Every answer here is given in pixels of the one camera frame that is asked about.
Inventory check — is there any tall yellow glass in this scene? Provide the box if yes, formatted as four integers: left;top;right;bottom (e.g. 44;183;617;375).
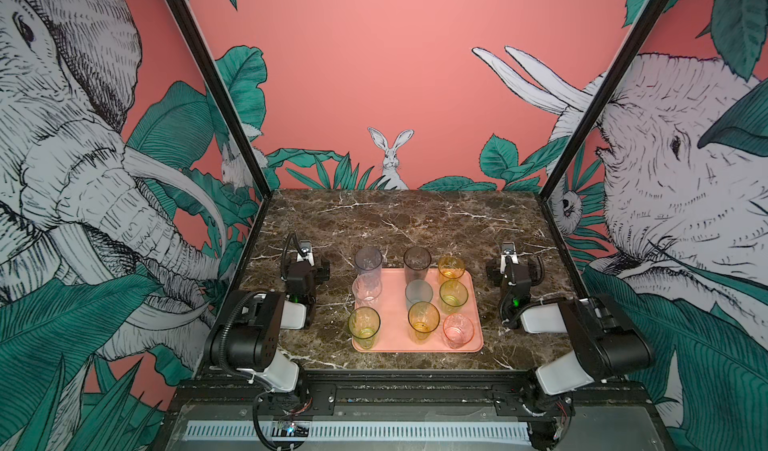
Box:
407;301;441;344

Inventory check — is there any black frame post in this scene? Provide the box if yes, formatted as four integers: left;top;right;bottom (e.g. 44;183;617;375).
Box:
538;0;670;201
165;0;272;201

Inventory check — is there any clear short glass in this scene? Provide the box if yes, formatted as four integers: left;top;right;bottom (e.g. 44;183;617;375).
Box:
352;274;383;308

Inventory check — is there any white perforated strip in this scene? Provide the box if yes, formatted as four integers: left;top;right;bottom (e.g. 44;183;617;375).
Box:
182;420;530;445

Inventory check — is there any left black frame post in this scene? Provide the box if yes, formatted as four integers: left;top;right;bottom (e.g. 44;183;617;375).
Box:
165;0;272;201

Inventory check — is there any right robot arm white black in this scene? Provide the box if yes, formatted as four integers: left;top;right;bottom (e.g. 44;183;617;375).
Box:
485;253;654;396

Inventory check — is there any pink glass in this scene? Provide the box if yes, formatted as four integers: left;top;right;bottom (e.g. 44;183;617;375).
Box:
442;313;474;349

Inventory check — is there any light green glass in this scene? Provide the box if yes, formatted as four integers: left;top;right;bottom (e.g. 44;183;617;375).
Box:
439;279;469;315
347;307;381;350

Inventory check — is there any clear bluish tall glass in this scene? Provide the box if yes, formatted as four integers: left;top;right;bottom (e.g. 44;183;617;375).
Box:
354;246;384;288

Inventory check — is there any right black frame post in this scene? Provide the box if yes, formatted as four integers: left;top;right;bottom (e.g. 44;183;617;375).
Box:
538;0;670;201

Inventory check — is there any orange yellow glass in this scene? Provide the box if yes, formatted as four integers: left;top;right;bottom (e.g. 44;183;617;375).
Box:
437;255;466;285

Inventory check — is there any dark brown glass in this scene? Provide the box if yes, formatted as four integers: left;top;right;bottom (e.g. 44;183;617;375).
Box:
403;246;432;284

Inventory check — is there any pink square tray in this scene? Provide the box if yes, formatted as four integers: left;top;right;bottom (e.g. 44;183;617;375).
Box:
353;268;484;353

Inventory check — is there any frosted teal glass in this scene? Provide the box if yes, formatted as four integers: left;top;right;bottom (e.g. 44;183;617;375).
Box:
405;279;434;309

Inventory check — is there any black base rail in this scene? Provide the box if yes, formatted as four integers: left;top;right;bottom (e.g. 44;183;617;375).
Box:
168;370;651;417

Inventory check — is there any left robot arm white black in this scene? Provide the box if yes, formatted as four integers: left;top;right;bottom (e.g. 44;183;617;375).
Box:
202;259;331;396

